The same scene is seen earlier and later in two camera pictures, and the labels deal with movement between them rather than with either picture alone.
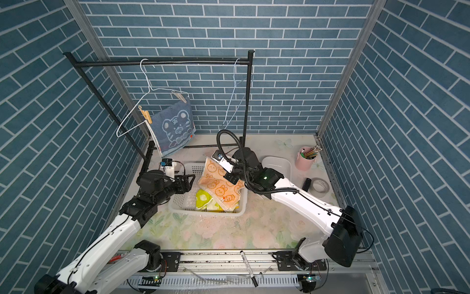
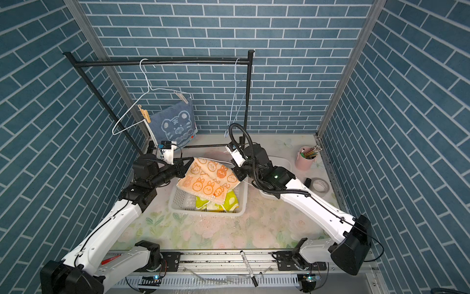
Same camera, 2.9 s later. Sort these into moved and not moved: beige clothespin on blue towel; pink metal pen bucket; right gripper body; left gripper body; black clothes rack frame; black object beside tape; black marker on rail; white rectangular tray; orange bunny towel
Moved: left gripper body; orange bunny towel; right gripper body
Not moved: pink metal pen bucket; black marker on rail; black clothes rack frame; black object beside tape; beige clothespin on blue towel; white rectangular tray
